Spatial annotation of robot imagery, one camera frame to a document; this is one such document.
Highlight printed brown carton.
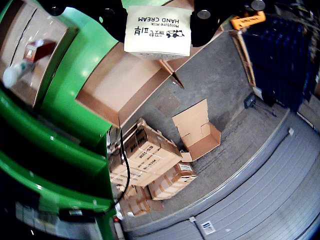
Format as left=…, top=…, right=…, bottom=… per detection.
left=109, top=117, right=184, bottom=188

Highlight grey flat cardboard sheet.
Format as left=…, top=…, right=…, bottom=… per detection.
left=154, top=86, right=182, bottom=117

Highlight brown taped carton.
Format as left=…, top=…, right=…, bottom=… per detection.
left=147, top=162, right=198, bottom=201

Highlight white bottle translucent cap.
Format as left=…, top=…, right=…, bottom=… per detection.
left=2, top=61, right=35, bottom=89

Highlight dark red carton box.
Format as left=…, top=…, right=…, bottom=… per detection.
left=23, top=39, right=58, bottom=63

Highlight small black floor device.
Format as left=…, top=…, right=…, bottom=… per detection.
left=243, top=91, right=277, bottom=117

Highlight orange labelled bar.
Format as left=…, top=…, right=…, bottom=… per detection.
left=229, top=11, right=267, bottom=30

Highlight dark blue plastic pallets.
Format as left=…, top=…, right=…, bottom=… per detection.
left=241, top=12, right=317, bottom=113

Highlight white door label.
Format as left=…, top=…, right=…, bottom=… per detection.
left=199, top=219, right=215, bottom=236

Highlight divided cardboard box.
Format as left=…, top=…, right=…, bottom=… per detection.
left=74, top=0, right=235, bottom=128

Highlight black hanging power cable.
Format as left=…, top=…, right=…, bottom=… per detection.
left=103, top=127, right=131, bottom=216

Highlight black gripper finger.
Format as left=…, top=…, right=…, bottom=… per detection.
left=190, top=0, right=278, bottom=48
left=37, top=0, right=129, bottom=43

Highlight grey roller shutter door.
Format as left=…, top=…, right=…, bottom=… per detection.
left=122, top=109, right=320, bottom=240

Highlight black power adapter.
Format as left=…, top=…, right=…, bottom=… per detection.
left=58, top=208, right=97, bottom=223

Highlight wooden pallet frame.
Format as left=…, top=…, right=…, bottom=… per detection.
left=229, top=29, right=258, bottom=88

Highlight shallow cardboard tray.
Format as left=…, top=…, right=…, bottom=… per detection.
left=0, top=0, right=80, bottom=112

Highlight small brown carton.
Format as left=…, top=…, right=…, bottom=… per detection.
left=119, top=184, right=165, bottom=217

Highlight cow print hand cream box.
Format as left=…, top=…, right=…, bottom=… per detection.
left=123, top=5, right=193, bottom=61

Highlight green metal shelf rack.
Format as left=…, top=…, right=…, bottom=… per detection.
left=0, top=84, right=118, bottom=240

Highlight open flattened cardboard carton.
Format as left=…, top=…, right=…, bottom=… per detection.
left=171, top=98, right=222, bottom=163

